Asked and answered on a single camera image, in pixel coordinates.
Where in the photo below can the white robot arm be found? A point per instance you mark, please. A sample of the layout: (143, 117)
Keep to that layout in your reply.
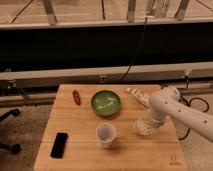
(165, 103)

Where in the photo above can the white plastic cup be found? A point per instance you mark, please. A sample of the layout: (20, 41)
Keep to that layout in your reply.
(106, 134)

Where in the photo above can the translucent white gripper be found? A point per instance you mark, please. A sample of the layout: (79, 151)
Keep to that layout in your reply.
(146, 127)

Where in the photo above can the metal rail frame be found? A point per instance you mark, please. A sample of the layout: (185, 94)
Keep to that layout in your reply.
(122, 74)

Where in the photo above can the green ceramic bowl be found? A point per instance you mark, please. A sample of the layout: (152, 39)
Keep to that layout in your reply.
(105, 103)

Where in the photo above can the red chili pepper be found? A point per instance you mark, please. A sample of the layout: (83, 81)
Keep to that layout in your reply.
(76, 97)

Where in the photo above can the black rectangular block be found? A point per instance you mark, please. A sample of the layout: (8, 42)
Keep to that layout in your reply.
(59, 145)

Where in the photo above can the white sponge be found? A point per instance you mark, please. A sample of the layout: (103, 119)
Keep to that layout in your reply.
(140, 96)

